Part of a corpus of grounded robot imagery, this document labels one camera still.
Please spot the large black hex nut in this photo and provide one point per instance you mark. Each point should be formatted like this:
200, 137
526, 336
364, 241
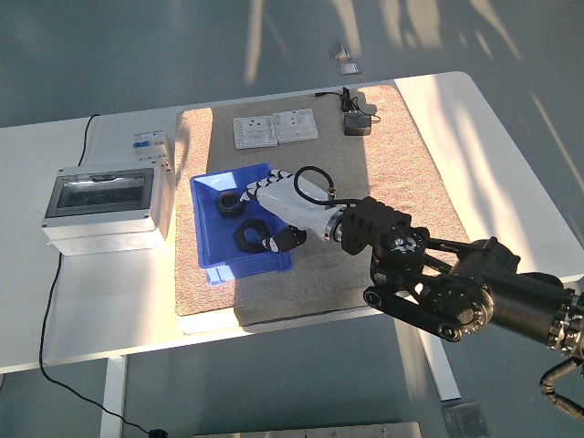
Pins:
242, 239

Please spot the grey distribution box clear lid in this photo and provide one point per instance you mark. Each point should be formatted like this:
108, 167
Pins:
100, 196

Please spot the white table leg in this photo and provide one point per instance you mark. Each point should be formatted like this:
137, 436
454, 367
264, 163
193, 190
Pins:
442, 374
113, 397

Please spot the grey table foot plate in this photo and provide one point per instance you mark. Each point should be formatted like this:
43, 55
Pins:
465, 422

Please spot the black power adapter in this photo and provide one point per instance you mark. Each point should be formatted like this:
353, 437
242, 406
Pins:
357, 125

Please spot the silver floor socket plate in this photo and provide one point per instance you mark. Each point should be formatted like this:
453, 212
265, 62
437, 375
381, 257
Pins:
341, 52
347, 69

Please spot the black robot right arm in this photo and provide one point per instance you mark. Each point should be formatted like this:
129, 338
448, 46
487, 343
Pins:
515, 296

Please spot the robot right hand white shell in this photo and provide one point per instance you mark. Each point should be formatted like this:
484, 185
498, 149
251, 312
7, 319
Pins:
283, 198

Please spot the grey-brown mat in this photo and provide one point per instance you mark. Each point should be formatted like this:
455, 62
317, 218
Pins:
337, 274

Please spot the blue plastic box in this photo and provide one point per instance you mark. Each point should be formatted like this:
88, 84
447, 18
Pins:
214, 255

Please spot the white socket panel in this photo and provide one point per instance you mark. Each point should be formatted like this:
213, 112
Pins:
255, 132
296, 125

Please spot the small dark hex nut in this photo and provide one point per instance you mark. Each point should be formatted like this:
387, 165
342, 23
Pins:
232, 213

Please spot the black floor plug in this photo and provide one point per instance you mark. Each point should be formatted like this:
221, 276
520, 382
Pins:
160, 432

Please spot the grey metal base plate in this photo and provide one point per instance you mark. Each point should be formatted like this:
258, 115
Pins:
319, 432

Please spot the white circuit breaker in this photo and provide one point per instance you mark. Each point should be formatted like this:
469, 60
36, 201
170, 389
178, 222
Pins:
148, 143

